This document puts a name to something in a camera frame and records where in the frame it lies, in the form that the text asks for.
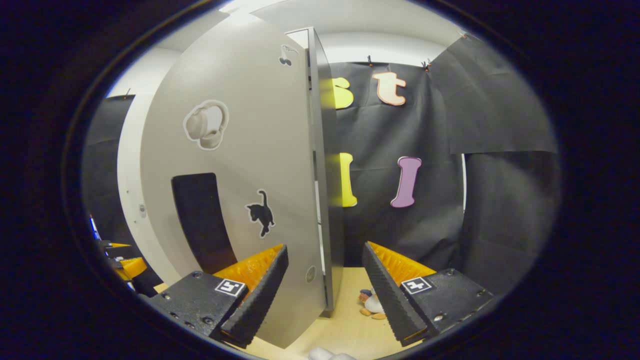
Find white cabinet door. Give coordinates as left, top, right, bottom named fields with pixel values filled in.
left=140, top=12, right=346, bottom=348
left=117, top=92, right=182, bottom=287

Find penguin plush toy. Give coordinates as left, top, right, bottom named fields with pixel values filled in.
left=357, top=288, right=388, bottom=321

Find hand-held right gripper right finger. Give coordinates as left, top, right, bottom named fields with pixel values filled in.
left=361, top=241, right=496, bottom=348

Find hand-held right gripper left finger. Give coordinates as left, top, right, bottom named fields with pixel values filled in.
left=149, top=243, right=290, bottom=349

